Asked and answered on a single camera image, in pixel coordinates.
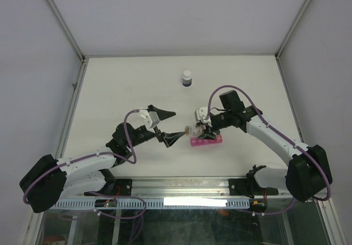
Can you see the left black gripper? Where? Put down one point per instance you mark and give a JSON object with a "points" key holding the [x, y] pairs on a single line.
{"points": [[169, 138]]}

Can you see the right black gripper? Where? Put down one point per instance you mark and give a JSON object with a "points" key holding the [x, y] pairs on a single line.
{"points": [[207, 134]]}

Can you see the clear pill bottle orange cap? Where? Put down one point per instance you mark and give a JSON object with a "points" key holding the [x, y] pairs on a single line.
{"points": [[194, 131]]}

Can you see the pink pill organizer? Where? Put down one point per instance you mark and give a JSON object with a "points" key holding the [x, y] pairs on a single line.
{"points": [[195, 142]]}

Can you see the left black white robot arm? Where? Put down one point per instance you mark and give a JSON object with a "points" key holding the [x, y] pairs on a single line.
{"points": [[117, 151]]}

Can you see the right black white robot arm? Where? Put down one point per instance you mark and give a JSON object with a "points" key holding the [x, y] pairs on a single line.
{"points": [[307, 173]]}

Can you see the white capped blue bottle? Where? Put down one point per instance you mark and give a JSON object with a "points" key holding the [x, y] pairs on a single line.
{"points": [[187, 78]]}

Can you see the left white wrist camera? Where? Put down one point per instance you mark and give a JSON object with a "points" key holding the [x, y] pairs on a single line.
{"points": [[150, 118]]}

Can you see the aluminium mounting rail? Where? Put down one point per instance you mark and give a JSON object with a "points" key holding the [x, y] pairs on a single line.
{"points": [[181, 186]]}

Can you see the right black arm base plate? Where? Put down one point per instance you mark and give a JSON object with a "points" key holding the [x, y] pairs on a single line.
{"points": [[239, 186]]}

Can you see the grey slotted cable duct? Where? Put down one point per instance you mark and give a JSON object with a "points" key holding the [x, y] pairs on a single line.
{"points": [[156, 203]]}

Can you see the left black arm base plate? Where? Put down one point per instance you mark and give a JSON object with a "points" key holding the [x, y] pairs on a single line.
{"points": [[116, 187]]}

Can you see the right aluminium frame post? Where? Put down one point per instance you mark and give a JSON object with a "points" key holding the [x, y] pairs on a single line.
{"points": [[294, 25]]}

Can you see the aluminium frame post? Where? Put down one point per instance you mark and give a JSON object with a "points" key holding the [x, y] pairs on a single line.
{"points": [[294, 25], [56, 13]]}

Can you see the left aluminium frame post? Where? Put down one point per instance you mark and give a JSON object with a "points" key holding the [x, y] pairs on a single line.
{"points": [[56, 13]]}

